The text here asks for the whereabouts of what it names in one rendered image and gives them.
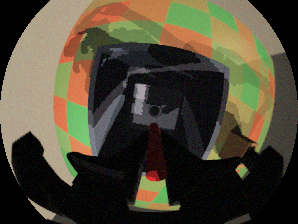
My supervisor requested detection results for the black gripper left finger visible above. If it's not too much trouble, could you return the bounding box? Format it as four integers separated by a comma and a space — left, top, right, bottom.
67, 131, 149, 205

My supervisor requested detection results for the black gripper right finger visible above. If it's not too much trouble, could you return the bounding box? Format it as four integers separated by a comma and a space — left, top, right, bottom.
161, 131, 242, 206

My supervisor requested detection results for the red peg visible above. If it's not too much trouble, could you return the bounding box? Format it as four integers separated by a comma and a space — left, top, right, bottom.
145, 123, 168, 181

